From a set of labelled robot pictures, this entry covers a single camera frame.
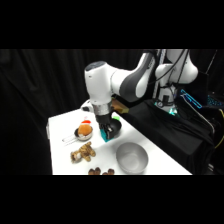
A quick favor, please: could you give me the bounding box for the small green light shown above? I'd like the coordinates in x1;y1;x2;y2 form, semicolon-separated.
167;107;178;117

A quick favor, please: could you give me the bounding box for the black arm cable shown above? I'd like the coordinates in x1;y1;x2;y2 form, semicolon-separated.
146;49;195;101

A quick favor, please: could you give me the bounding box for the brown teddy bear plush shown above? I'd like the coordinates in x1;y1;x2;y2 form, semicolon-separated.
69;141;97;165

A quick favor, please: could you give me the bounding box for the black bowl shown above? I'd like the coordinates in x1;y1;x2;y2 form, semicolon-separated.
108;117;123;138

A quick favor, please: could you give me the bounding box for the brown cardboard tag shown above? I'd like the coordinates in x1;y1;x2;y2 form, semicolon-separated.
110;97;130;115

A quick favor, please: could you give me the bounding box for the grey metal bowl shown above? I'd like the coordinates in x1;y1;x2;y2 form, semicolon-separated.
115;142;150;175

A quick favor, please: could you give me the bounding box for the black cloth-covered robot stand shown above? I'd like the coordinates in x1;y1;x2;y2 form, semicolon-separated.
120;98;215;175

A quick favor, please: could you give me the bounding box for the orange plush toy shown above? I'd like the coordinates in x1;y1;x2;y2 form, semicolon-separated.
77;116;94;137

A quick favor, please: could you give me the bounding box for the laptop with blue light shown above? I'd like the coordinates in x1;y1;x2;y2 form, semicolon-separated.
179;87;224;112

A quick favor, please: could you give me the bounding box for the blue cube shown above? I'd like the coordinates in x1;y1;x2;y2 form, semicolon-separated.
100;129;116;144

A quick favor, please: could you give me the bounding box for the yellow cable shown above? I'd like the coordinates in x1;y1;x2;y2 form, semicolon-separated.
213;109;224;152

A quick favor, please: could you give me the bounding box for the black curtain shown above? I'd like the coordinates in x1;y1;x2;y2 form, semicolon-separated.
0;49;224;176

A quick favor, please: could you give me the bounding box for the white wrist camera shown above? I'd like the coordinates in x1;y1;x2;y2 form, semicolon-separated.
80;99;93;113

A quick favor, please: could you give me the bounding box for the metal measuring cup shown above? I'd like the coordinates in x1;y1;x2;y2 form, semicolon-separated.
61;127;95;146

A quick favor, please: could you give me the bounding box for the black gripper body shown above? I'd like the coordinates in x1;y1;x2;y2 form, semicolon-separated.
95;112;113;129

